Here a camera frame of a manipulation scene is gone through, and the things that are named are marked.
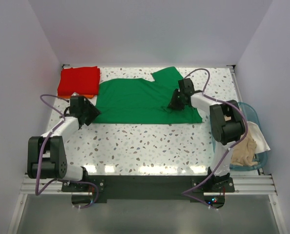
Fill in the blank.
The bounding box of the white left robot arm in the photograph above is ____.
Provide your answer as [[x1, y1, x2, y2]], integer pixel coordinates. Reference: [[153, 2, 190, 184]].
[[27, 96, 101, 191]]

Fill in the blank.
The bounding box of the aluminium frame rail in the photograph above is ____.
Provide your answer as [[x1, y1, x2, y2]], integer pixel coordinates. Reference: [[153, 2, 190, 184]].
[[20, 175, 277, 195]]

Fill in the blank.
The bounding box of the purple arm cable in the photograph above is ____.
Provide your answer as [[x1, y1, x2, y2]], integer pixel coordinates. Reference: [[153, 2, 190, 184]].
[[34, 94, 98, 210], [181, 68, 249, 210]]

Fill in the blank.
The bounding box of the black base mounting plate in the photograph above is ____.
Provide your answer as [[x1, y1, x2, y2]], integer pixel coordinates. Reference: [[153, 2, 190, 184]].
[[62, 175, 235, 208]]

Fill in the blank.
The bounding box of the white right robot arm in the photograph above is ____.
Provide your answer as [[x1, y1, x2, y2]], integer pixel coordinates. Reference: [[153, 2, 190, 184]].
[[168, 78, 248, 192]]

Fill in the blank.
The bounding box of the green t shirt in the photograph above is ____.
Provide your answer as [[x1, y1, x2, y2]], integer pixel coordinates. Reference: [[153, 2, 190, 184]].
[[94, 67, 203, 124]]

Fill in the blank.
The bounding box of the folded red t shirt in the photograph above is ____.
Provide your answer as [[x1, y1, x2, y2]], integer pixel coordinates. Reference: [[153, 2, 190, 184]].
[[57, 66, 101, 96]]

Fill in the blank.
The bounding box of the folded orange t shirt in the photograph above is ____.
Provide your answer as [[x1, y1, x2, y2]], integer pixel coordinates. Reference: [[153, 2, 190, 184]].
[[58, 94, 94, 99]]

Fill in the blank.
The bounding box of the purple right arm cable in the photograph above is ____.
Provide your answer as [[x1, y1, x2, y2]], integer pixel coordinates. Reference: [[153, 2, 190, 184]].
[[181, 68, 249, 210]]

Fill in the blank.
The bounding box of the beige t shirt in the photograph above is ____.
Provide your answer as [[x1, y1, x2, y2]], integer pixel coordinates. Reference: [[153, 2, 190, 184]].
[[230, 121, 258, 168]]

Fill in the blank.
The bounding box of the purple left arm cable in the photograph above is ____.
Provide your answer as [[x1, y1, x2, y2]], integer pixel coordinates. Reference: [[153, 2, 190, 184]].
[[34, 94, 98, 210]]

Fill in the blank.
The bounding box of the clear blue plastic bin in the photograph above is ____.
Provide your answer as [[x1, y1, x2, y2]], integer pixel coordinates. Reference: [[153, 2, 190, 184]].
[[210, 102, 268, 176]]

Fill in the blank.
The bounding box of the white t shirt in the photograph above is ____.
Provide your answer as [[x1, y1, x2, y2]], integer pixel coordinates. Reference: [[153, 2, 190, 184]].
[[247, 121, 270, 154]]

